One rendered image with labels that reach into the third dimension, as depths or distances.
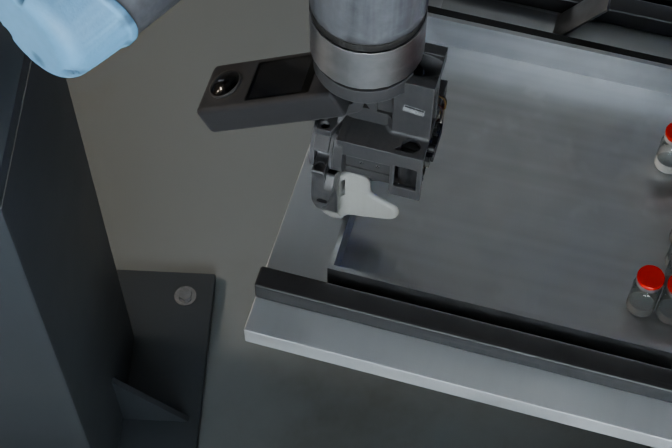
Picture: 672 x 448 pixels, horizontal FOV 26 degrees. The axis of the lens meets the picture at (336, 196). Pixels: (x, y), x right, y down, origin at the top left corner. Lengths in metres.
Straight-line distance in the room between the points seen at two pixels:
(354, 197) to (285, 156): 1.18
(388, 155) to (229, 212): 1.22
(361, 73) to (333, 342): 0.27
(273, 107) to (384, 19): 0.15
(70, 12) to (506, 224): 0.46
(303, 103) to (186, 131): 1.31
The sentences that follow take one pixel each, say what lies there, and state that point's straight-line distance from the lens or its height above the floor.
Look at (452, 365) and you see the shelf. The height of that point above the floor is 0.88.
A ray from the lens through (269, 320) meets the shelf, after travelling 1.12.
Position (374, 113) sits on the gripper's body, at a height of 1.06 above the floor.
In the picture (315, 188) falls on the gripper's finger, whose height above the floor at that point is 1.00.
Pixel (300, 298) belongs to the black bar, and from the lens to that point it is 1.11.
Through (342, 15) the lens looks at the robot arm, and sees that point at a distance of 0.88.
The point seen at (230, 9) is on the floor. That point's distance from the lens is 2.43.
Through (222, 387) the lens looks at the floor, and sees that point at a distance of 2.07.
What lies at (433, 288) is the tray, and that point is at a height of 0.88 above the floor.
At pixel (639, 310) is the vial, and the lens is 1.13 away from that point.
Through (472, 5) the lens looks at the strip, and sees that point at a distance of 1.29.
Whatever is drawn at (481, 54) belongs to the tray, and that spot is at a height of 0.88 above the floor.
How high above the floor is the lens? 1.87
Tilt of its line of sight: 58 degrees down
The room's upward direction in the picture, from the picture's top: straight up
